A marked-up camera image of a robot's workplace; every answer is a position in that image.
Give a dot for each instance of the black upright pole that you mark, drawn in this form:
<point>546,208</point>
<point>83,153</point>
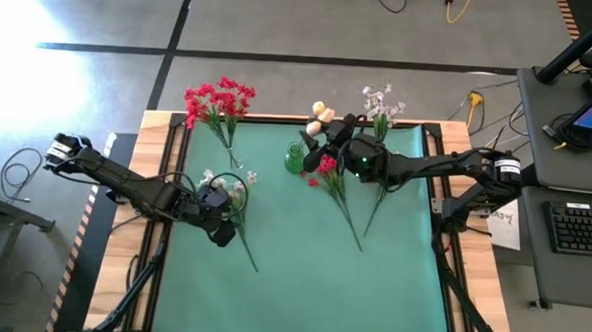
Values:
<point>576,48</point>

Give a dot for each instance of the grey metal stand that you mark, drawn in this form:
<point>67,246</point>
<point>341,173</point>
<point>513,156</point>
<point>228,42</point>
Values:
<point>4,211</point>

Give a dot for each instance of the green table mat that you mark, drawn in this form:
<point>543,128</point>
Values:
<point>310,297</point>

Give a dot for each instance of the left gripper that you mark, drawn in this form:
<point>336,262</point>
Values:
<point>214,202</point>

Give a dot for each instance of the black floor mat striped edge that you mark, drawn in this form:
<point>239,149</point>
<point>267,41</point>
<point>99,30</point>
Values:
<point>92,257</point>

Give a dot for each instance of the loose red blossom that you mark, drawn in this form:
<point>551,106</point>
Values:
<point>313,182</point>
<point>303,173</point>

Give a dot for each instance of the green glass vase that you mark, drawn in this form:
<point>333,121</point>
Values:
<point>294,162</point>

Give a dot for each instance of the black aluminium rig frame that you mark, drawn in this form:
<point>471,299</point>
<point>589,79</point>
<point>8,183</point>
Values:
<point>451,293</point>

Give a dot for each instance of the grey side cart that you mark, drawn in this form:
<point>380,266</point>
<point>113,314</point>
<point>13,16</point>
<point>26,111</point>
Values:
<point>556,162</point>

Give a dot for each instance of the yellow plug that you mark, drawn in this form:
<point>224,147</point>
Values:
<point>475,99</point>

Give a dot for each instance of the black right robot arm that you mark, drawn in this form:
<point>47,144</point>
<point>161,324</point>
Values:
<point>441,165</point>

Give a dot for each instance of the black keyboard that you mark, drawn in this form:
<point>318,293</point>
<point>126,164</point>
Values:
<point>578,231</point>

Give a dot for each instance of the white artificial blossom spray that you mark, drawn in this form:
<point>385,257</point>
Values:
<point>381,109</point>
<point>251,176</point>

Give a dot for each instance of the white paper sheet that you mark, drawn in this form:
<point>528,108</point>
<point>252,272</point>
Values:
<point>506,230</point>

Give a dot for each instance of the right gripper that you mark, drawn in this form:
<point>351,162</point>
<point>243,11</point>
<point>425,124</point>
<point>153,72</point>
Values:
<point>371,156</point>

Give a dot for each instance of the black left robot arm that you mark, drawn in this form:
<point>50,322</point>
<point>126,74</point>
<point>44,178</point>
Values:
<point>125,181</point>

